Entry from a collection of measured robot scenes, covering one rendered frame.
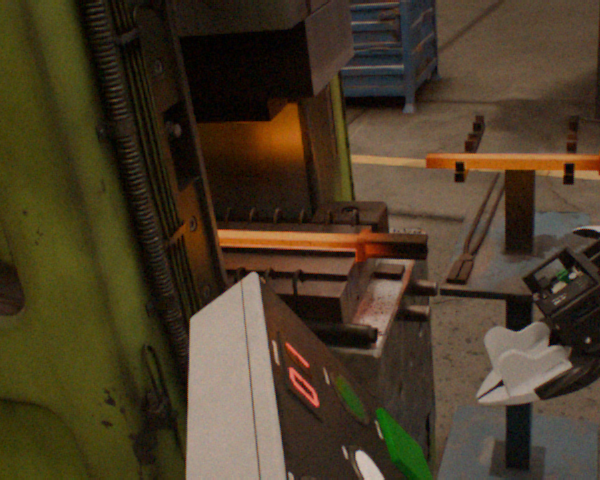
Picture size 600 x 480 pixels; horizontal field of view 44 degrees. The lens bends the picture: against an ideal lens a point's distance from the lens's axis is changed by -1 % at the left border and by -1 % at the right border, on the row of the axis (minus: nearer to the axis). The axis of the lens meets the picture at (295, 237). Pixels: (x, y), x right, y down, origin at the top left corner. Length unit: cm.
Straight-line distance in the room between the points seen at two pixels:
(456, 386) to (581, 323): 177
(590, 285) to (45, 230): 51
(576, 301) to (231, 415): 30
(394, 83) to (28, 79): 431
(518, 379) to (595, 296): 10
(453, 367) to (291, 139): 134
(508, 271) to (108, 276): 108
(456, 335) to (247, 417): 215
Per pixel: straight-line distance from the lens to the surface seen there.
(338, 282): 108
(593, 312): 68
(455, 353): 257
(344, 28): 107
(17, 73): 72
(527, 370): 70
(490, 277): 166
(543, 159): 154
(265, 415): 52
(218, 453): 53
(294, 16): 87
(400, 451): 72
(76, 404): 90
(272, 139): 137
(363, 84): 500
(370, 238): 113
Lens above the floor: 153
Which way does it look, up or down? 27 degrees down
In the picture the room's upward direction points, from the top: 9 degrees counter-clockwise
